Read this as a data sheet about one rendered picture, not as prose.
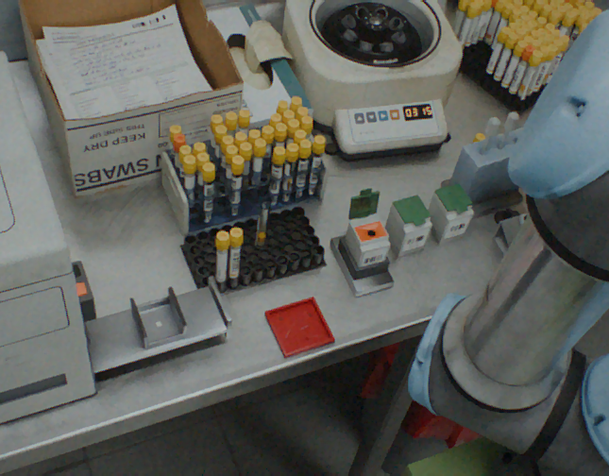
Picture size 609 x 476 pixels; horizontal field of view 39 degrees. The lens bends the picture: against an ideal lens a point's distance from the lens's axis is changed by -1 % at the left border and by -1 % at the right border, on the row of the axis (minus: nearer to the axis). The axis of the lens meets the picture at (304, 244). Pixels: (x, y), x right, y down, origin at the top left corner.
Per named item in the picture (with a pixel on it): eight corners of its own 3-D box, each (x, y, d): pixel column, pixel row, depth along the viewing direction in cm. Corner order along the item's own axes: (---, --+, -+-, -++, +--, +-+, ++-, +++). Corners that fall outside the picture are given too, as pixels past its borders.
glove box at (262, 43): (243, 158, 125) (246, 110, 118) (189, 50, 138) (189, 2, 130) (320, 139, 129) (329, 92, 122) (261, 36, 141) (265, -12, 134)
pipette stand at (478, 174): (465, 221, 123) (484, 175, 115) (439, 185, 126) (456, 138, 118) (521, 201, 126) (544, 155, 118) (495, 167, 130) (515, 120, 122)
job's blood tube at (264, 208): (256, 257, 115) (262, 210, 107) (253, 249, 115) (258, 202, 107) (265, 255, 115) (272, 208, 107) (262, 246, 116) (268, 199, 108)
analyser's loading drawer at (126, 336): (63, 388, 99) (58, 366, 95) (49, 341, 102) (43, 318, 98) (230, 336, 105) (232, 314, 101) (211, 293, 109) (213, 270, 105)
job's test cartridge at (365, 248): (355, 277, 113) (363, 248, 108) (341, 248, 116) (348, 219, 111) (382, 269, 115) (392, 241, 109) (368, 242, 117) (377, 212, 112)
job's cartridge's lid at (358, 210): (353, 195, 107) (351, 192, 108) (349, 221, 111) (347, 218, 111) (381, 188, 108) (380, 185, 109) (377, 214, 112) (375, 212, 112)
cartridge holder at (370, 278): (355, 297, 113) (360, 281, 110) (329, 244, 118) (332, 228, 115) (392, 287, 115) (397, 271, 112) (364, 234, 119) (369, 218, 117)
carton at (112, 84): (73, 201, 117) (59, 124, 105) (25, 63, 132) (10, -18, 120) (243, 160, 125) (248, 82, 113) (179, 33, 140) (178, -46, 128)
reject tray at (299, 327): (284, 359, 107) (285, 355, 106) (263, 314, 110) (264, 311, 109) (334, 342, 109) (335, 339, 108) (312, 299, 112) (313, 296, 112)
